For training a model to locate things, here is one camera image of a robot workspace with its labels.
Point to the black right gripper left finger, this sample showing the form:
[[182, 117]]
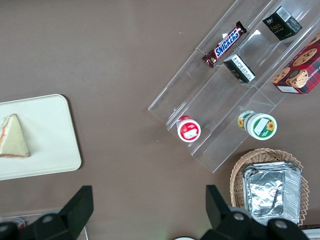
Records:
[[67, 220]]

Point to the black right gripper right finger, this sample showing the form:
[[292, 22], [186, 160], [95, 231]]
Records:
[[222, 220]]

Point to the triangular sandwich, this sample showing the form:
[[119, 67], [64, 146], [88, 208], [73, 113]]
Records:
[[12, 140]]

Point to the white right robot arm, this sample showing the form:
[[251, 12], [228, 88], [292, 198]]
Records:
[[183, 238]]

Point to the light wicker basket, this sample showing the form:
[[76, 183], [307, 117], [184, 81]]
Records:
[[236, 180]]

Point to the aluminium foil tray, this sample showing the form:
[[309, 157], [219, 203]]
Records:
[[267, 192]]

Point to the beige rectangular serving tray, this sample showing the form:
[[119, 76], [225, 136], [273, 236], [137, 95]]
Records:
[[50, 130]]

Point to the red cola bottle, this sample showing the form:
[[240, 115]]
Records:
[[20, 223]]

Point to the white plastic bin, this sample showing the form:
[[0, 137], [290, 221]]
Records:
[[312, 235]]

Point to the red lidded white cup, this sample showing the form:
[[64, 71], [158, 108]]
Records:
[[189, 130]]

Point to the green lidded sunflower cup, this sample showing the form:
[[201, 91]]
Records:
[[261, 126]]

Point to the clear acrylic tiered shelf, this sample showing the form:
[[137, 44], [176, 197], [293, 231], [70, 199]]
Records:
[[220, 105]]

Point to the black box white text label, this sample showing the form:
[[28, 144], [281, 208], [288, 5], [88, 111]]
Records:
[[240, 68]]

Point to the red tartan cookie box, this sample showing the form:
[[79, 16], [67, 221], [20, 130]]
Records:
[[300, 70]]

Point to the Snickers chocolate bar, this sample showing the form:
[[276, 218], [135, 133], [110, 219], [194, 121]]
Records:
[[226, 43]]

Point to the black box gold Face print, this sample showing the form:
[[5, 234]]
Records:
[[281, 23]]

